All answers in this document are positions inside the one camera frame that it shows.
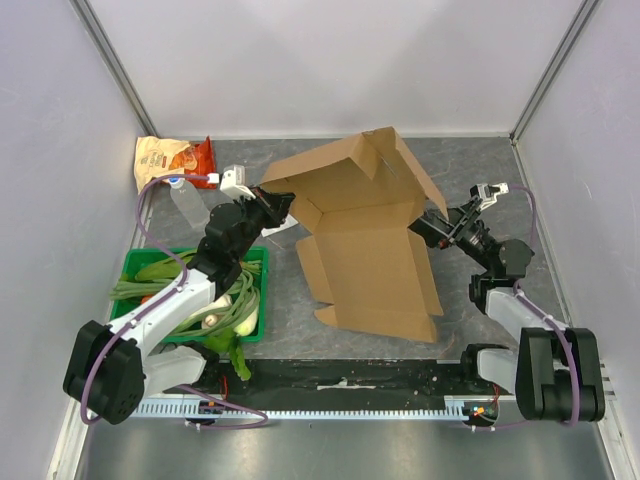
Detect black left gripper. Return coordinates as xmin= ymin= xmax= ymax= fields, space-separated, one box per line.
xmin=232 ymin=184 xmax=295 ymax=261

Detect brown cardboard box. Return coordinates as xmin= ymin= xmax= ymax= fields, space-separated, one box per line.
xmin=261 ymin=127 xmax=447 ymax=343

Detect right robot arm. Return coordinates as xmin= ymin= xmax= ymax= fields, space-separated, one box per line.
xmin=410 ymin=196 xmax=606 ymax=426

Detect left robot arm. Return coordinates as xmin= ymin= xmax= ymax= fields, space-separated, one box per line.
xmin=63 ymin=187 xmax=295 ymax=425

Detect white paper packet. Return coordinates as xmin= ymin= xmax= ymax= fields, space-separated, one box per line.
xmin=261 ymin=218 xmax=298 ymax=237

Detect clear plastic water bottle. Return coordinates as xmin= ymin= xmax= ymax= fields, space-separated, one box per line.
xmin=168 ymin=177 xmax=210 ymax=231

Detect red chip bag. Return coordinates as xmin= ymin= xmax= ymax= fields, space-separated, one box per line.
xmin=169 ymin=137 xmax=217 ymax=176

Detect green plastic crate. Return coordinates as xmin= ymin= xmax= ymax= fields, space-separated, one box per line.
xmin=109 ymin=247 xmax=269 ymax=343

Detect green long beans bundle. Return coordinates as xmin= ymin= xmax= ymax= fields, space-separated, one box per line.
xmin=109 ymin=259 xmax=262 ymax=334

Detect white green bok choy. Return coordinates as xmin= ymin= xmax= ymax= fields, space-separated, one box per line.
xmin=170 ymin=293 xmax=260 ymax=338

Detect beige chip bag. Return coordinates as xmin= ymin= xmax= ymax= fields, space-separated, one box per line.
xmin=133 ymin=136 xmax=191 ymax=193

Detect green leafy lettuce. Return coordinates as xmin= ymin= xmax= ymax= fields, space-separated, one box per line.
xmin=203 ymin=329 xmax=252 ymax=381

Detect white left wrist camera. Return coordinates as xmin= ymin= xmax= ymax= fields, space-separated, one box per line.
xmin=207 ymin=164 xmax=255 ymax=201

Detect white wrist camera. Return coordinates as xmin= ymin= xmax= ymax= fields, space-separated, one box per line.
xmin=470 ymin=182 xmax=509 ymax=212
xmin=207 ymin=164 xmax=255 ymax=201

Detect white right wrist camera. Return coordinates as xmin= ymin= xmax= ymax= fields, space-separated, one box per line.
xmin=470 ymin=182 xmax=509 ymax=212

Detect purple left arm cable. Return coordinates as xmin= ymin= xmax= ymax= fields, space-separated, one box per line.
xmin=79 ymin=173 xmax=271 ymax=431

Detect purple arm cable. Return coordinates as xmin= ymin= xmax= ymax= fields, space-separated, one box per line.
xmin=79 ymin=173 xmax=271 ymax=431
xmin=469 ymin=185 xmax=584 ymax=432

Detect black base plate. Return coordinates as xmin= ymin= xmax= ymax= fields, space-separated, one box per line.
xmin=193 ymin=359 xmax=495 ymax=411

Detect light blue cable duct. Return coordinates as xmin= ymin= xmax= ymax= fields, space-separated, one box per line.
xmin=134 ymin=394 xmax=499 ymax=420

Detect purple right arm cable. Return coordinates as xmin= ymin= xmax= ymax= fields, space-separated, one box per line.
xmin=469 ymin=185 xmax=584 ymax=432

